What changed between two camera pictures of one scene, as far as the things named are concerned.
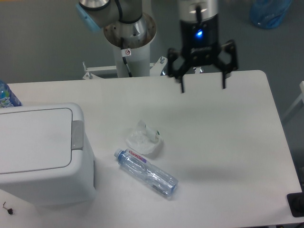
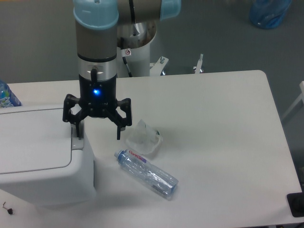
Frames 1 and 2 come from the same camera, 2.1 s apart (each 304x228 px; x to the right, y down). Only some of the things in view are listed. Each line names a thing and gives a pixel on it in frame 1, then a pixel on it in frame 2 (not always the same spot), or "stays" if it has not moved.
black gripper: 200,46 -> 99,99
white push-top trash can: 46,157 stays
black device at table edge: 296,202 stays
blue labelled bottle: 7,98 stays
